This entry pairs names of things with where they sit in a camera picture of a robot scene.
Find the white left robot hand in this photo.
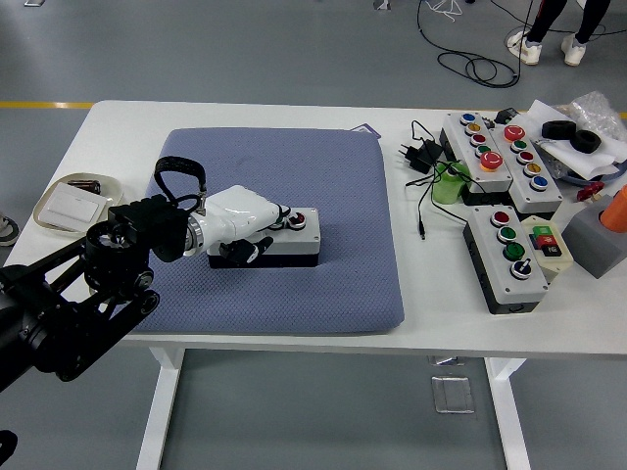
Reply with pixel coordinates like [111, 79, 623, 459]
[198, 184, 303, 268]

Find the grey four-button control box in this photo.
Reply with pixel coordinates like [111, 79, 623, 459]
[462, 205, 550, 315]
[206, 206, 320, 269]

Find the five-button box, mushroom button end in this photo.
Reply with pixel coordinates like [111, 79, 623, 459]
[439, 112, 515, 206]

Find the five-button box, blue button end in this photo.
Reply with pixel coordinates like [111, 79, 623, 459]
[489, 122, 565, 221]

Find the blue-grey padded mat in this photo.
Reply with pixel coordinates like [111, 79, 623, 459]
[131, 127, 407, 337]

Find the beige oval tray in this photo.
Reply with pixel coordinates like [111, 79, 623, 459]
[31, 171, 124, 234]

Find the purple-edged label card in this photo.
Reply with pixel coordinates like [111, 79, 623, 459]
[350, 121, 383, 141]

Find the black power adapter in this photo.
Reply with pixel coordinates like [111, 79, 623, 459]
[394, 138, 445, 174]

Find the green plastic cylinder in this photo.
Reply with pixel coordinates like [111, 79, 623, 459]
[431, 160, 472, 205]

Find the white table leg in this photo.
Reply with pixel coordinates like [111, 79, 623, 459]
[135, 346, 186, 470]
[484, 356, 533, 470]

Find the metal floor socket plate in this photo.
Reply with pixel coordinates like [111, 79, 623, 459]
[430, 375, 476, 415]

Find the white foam sheet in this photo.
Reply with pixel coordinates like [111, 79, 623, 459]
[526, 99, 627, 180]

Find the blue bowl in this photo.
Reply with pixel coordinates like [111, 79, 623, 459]
[553, 164, 627, 186]

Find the grey foam block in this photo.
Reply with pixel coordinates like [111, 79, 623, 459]
[561, 193, 627, 280]

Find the person with white shoes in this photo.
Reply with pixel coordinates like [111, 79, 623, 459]
[506, 0, 613, 68]

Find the clear bubble wrap bag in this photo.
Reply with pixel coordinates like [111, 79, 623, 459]
[570, 91, 626, 148]

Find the orange cylinder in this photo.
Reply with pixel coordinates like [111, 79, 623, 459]
[601, 184, 627, 235]

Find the black adapter cord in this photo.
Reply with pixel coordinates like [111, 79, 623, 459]
[405, 119, 471, 241]

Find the black floor cable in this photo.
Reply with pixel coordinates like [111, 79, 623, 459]
[415, 0, 540, 89]

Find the white floor cord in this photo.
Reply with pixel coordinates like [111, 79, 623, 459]
[425, 0, 464, 25]

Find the cream three-button switch box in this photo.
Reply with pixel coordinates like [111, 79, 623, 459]
[519, 214, 574, 284]

